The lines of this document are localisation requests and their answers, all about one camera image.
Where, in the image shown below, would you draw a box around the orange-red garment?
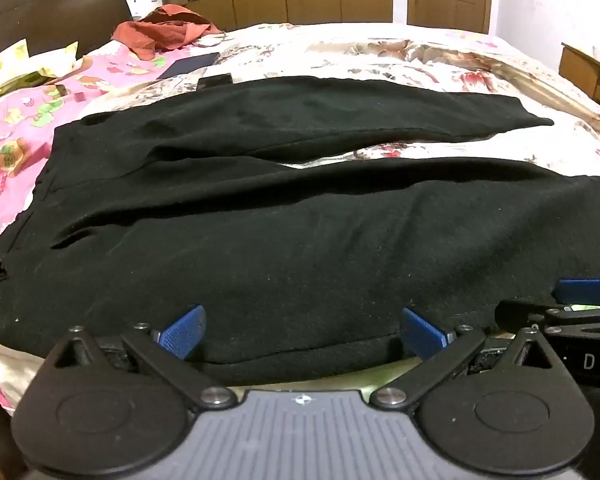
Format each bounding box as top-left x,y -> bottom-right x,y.
111,4 -> 226,61

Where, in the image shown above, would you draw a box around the pink printed bed sheet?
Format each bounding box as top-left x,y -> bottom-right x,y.
0,40 -> 191,413

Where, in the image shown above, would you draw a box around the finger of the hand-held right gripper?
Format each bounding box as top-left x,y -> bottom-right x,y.
554,271 -> 600,307
495,300 -> 600,344

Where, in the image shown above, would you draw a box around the floral satin bedspread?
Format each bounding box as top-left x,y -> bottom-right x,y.
0,22 -> 600,396

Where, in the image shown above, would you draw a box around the black pants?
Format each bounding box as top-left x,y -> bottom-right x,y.
0,76 -> 600,386

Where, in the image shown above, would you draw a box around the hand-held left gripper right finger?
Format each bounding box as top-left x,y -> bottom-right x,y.
370,307 -> 570,409

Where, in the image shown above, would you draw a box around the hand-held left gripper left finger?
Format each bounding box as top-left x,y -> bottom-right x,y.
39,304 -> 239,410

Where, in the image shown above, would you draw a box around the dark wooden headboard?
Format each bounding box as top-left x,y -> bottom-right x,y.
0,0 -> 134,68

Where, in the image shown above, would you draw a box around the yellow-green patterned pillow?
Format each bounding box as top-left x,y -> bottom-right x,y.
0,39 -> 79,111

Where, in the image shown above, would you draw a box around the black phone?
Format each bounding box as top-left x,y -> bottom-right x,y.
196,74 -> 234,92

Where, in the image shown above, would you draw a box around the dark blue notebook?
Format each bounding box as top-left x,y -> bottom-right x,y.
157,52 -> 222,81

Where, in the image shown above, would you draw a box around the wooden nightstand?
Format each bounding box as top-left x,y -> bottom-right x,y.
559,42 -> 600,120

